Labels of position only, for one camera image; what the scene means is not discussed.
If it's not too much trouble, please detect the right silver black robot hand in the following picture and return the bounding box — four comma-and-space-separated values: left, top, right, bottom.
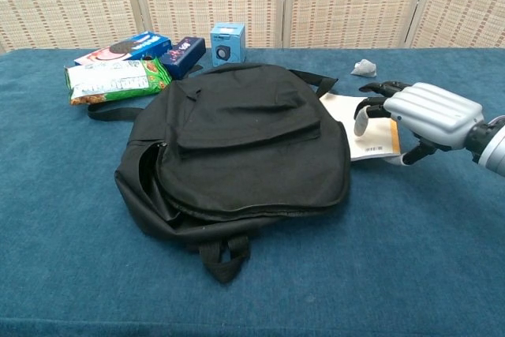
353, 81, 485, 168

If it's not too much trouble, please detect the small grey crumpled pouch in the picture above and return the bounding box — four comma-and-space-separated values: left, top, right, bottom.
350, 58, 378, 78

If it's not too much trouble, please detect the light blue speaker box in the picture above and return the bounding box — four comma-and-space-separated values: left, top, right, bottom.
209, 22, 246, 69

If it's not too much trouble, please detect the dark blue slim box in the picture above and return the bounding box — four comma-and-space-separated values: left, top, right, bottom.
159, 36, 207, 80

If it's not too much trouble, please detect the blue pink cookie box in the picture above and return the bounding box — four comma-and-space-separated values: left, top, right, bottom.
73, 30, 173, 66

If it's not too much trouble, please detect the black fabric backpack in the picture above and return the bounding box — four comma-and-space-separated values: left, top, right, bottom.
86, 62, 353, 285

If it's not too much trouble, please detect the blue felt table cover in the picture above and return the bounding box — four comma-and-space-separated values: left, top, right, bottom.
0, 47, 505, 337

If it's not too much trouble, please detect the green white snack bag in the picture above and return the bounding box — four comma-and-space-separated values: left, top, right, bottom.
64, 56, 173, 107

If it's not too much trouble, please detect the white paper booklet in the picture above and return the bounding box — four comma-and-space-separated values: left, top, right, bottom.
317, 91, 402, 163

